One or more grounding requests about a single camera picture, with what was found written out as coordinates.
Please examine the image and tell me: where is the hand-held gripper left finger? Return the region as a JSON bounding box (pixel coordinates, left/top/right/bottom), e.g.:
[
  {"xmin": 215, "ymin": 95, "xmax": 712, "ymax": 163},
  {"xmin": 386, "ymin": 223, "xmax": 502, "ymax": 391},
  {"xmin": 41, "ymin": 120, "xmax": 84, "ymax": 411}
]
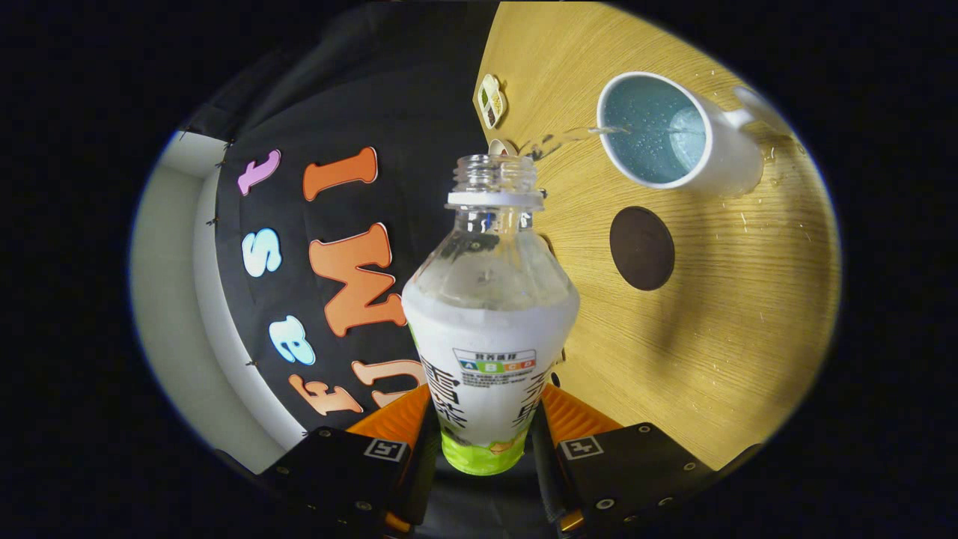
[{"xmin": 258, "ymin": 383, "xmax": 441, "ymax": 537}]

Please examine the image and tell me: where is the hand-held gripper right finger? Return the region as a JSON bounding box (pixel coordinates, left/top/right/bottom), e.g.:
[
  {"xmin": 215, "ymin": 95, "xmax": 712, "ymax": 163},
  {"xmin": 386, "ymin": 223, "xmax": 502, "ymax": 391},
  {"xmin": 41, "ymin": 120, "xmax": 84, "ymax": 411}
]
[{"xmin": 528, "ymin": 382, "xmax": 719, "ymax": 537}]

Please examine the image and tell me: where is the clear plastic juice bottle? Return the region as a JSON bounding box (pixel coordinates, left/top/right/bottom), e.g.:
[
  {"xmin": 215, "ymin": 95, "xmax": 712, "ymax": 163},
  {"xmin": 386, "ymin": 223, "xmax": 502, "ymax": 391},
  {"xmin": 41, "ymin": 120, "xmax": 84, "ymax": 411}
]
[{"xmin": 401, "ymin": 153, "xmax": 581, "ymax": 477}]

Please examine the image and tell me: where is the brown round coaster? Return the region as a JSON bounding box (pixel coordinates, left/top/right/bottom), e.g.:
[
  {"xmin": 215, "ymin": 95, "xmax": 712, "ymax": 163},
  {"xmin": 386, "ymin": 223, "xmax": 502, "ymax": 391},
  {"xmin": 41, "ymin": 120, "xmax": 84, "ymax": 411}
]
[{"xmin": 609, "ymin": 206, "xmax": 676, "ymax": 292}]

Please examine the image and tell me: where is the white cup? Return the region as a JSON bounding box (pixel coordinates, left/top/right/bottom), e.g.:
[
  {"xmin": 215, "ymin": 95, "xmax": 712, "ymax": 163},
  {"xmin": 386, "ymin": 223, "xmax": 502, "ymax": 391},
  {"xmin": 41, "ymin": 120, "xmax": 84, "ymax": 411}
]
[{"xmin": 596, "ymin": 71, "xmax": 787, "ymax": 197}]

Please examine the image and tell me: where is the wooden table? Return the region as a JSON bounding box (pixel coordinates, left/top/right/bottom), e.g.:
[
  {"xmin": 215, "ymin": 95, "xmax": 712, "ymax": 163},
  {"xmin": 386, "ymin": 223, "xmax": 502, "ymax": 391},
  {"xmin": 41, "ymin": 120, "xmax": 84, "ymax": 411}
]
[{"xmin": 473, "ymin": 2, "xmax": 843, "ymax": 471}]

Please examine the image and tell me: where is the black backdrop cloth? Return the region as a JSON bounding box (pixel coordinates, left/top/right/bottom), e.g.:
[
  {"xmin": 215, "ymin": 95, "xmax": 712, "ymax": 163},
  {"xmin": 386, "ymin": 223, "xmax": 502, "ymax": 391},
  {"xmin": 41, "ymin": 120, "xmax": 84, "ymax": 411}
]
[{"xmin": 180, "ymin": 2, "xmax": 558, "ymax": 539}]

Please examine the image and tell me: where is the white divided dish with beans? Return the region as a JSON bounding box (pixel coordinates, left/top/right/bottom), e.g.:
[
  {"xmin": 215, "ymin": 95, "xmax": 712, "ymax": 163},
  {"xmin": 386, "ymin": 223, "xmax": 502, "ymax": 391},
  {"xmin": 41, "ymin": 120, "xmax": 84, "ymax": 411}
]
[{"xmin": 477, "ymin": 73, "xmax": 508, "ymax": 130}]

